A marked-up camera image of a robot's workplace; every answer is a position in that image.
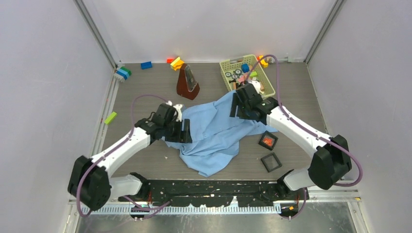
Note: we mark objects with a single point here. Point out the blue block in basket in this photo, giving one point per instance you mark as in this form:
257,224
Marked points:
245,68

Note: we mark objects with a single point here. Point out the blue toy brick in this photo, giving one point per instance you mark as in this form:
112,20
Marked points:
146,65

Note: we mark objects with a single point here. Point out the brown wooden metronome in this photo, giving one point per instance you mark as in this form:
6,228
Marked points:
187,86

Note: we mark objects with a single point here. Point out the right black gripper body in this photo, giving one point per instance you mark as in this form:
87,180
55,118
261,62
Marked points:
244,108

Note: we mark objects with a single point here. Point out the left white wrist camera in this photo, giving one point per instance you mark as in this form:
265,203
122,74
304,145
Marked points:
177,111

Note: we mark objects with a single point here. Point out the yellow toy block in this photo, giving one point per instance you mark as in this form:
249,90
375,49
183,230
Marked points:
176,63

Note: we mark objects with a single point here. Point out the yellow arch block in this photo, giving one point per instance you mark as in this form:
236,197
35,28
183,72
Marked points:
263,61

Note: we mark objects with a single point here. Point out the black square frame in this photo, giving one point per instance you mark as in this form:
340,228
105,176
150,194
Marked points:
269,134
271,162

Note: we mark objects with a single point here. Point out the green block in basket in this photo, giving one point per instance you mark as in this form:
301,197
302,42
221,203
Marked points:
253,74

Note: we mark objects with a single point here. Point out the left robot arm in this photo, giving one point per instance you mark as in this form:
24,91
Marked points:
92,182

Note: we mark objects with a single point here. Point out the light blue shirt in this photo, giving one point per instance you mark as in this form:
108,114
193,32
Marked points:
215,135

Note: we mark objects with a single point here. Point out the orange brooch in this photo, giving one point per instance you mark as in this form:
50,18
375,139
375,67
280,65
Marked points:
268,141

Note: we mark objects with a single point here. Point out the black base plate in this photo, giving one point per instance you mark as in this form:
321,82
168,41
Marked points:
215,193

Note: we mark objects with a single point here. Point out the stacked blue green bricks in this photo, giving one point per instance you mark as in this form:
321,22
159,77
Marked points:
122,74

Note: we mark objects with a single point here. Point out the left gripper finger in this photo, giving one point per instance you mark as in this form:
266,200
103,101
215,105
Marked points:
173,136
185,133

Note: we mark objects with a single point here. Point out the yellow-green plastic basket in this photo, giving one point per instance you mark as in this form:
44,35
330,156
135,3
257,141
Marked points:
233,76

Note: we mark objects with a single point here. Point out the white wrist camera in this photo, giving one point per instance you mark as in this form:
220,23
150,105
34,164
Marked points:
177,111
257,86

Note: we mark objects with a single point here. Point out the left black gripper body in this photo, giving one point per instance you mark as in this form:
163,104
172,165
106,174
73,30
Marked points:
173,126

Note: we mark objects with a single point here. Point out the lime green block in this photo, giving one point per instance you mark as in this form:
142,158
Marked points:
110,118

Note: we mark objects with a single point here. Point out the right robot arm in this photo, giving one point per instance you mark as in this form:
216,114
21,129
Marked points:
329,155

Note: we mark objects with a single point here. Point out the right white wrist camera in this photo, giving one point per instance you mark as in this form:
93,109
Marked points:
257,86

